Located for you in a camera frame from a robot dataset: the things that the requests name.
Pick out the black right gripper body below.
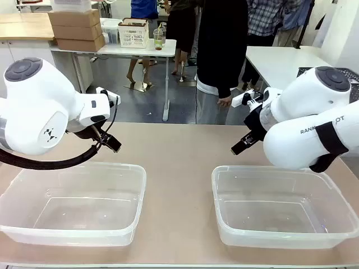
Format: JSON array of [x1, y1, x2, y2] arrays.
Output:
[[243, 108, 269, 141]]

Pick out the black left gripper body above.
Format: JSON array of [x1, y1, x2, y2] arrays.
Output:
[[67, 122, 112, 146]]

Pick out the person left forearm black sleeve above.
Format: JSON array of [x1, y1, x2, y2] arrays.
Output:
[[216, 55, 248, 99]]

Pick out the white slotted basket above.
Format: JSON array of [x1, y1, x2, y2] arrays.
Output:
[[118, 18, 149, 49]]

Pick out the clear plastic bin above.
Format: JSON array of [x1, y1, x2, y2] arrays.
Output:
[[0, 161, 147, 247], [211, 165, 359, 249]]

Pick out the white square table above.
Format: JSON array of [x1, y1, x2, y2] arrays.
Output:
[[245, 46, 340, 94]]

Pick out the brown cardboard box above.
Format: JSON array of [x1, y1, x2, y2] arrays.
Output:
[[56, 35, 106, 53], [52, 22, 103, 41], [48, 9, 101, 28]]

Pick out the person in black top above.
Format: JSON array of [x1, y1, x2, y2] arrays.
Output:
[[195, 0, 249, 126]]

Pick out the white folding table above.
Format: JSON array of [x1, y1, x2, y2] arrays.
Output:
[[50, 39, 177, 123]]

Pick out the clear storage box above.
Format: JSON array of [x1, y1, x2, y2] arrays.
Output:
[[100, 18, 122, 45]]

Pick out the person in plaid shirt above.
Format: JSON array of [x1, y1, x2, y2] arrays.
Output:
[[241, 0, 301, 91]]

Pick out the plastic cup with drink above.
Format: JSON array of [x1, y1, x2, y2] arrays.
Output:
[[153, 24, 167, 51]]

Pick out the person in grey-blue jacket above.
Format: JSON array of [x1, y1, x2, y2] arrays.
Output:
[[279, 0, 312, 48]]

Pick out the wooden top cabinet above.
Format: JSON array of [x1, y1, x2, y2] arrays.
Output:
[[0, 12, 94, 99]]

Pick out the person in dark shorts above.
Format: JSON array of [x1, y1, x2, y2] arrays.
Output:
[[165, 0, 200, 82]]

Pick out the white plastic container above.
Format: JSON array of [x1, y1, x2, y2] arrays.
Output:
[[53, 0, 91, 12]]

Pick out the person in blue shirt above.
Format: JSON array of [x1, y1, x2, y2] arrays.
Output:
[[126, 0, 159, 87]]

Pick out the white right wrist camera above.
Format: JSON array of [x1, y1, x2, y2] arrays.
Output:
[[231, 89, 264, 109]]

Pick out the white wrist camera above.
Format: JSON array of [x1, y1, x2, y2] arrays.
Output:
[[231, 89, 264, 109], [95, 86, 121, 105]]

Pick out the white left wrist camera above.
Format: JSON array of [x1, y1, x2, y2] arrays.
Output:
[[95, 86, 121, 105]]

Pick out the black braided cable sleeve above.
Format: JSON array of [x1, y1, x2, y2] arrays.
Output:
[[0, 141, 103, 171]]

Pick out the black strap on arm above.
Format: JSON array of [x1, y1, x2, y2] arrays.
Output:
[[309, 121, 349, 174]]

